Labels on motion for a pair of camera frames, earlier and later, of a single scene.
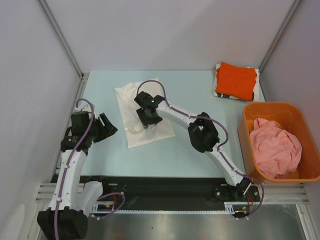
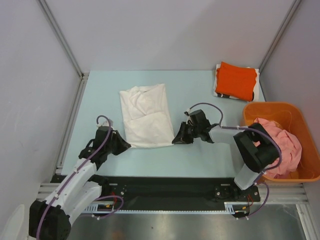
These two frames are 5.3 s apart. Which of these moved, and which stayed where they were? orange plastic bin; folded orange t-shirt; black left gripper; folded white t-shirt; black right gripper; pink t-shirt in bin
Moved: black right gripper; black left gripper
Stayed: folded orange t-shirt; orange plastic bin; folded white t-shirt; pink t-shirt in bin
